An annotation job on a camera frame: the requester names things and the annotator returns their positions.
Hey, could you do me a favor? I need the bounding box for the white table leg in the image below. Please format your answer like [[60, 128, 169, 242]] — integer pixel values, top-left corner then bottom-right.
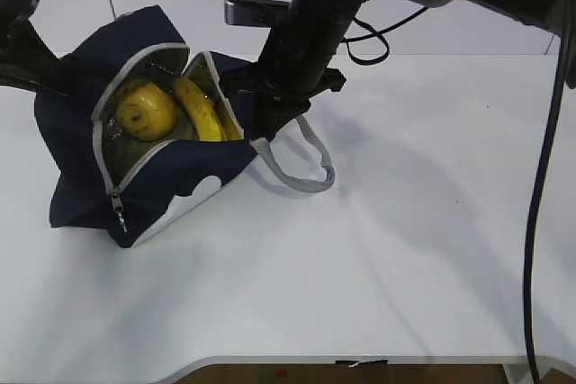
[[502, 363, 534, 384]]

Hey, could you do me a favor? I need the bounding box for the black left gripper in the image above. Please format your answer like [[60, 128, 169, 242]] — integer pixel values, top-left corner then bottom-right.
[[1, 0, 72, 95]]

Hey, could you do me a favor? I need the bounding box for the green lid glass container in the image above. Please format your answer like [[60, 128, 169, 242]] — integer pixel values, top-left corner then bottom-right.
[[103, 118, 197, 183]]

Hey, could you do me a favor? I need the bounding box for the navy blue lunch bag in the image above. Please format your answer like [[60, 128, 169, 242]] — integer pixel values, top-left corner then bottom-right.
[[34, 5, 335, 248]]

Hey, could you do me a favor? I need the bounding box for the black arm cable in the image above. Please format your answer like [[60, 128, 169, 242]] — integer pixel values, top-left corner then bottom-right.
[[523, 0, 571, 384]]

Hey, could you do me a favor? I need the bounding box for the yellow banana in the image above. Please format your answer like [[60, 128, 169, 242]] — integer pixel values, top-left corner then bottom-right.
[[173, 76, 227, 142]]

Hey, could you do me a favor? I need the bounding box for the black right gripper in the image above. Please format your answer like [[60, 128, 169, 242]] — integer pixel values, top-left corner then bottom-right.
[[220, 58, 346, 140]]

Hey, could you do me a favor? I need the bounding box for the yellow pear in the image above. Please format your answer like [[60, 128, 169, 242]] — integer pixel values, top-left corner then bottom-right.
[[114, 79, 176, 142]]

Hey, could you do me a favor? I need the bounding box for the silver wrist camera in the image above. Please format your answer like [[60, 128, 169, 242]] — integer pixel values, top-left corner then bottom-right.
[[224, 0, 290, 28]]

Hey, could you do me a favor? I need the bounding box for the thin black camera cable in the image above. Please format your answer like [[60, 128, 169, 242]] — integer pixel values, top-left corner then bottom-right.
[[341, 4, 431, 66]]

